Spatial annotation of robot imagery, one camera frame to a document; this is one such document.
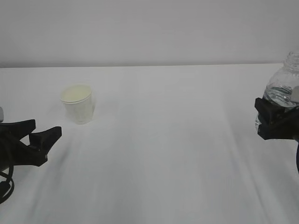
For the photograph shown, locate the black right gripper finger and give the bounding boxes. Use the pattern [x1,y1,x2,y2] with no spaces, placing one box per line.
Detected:
[255,98,289,125]
[257,110,299,140]

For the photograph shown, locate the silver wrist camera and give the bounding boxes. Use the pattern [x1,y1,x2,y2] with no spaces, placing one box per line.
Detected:
[291,86,299,104]
[0,107,4,123]

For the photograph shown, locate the white paper cup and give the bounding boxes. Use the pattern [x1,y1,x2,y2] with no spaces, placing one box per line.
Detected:
[60,84,94,125]

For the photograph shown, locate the clear water bottle green label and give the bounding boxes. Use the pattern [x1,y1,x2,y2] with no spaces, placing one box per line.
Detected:
[255,51,299,130]

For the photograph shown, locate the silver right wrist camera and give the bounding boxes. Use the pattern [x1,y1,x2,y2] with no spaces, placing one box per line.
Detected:
[291,86,299,104]

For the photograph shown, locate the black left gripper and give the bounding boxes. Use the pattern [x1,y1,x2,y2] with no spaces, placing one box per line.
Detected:
[0,119,62,171]

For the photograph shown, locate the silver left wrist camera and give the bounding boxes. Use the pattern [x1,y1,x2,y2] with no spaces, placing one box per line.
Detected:
[0,107,4,123]

